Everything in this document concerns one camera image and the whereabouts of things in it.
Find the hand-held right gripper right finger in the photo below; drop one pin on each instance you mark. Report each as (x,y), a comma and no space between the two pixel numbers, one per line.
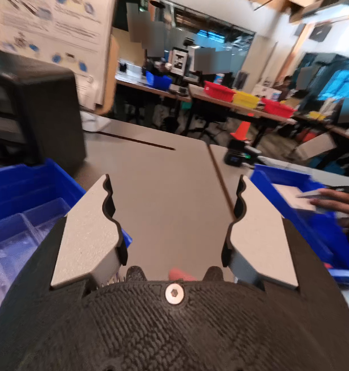
(261,232)

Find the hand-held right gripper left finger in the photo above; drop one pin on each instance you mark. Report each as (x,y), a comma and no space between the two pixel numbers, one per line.
(87,232)

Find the blue plastic bin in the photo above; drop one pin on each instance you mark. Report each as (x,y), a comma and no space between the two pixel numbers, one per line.
(322,232)
(18,185)
(158,81)

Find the black drawer cabinet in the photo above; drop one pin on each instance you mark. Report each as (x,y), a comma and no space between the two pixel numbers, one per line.
(55,116)

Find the grey desk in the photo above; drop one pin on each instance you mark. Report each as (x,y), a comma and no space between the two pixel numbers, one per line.
(168,188)

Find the white card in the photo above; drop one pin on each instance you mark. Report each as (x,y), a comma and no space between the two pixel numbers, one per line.
(290,198)

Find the pile of clear drawers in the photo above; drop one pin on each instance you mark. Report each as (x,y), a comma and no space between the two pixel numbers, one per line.
(18,232)

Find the black electronic device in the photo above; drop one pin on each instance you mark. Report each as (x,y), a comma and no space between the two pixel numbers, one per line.
(235,158)

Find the red object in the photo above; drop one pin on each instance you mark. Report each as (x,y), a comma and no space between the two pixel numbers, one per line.
(181,274)

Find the orange traffic cone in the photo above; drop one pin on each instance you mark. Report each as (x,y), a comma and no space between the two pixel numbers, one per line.
(243,130)

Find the wooden background table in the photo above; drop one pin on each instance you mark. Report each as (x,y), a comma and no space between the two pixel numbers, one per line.
(151,89)
(244,110)

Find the red plastic bin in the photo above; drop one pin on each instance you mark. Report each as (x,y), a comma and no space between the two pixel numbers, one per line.
(219,91)
(278,108)

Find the yellow plastic bin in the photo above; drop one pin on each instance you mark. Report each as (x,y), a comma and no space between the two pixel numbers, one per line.
(246,100)

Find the wooden backing board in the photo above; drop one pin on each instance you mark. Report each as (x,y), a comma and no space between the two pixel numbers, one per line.
(114,72)

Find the white marker tag stand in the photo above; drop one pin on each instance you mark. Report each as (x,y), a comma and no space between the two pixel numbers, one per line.
(179,62)

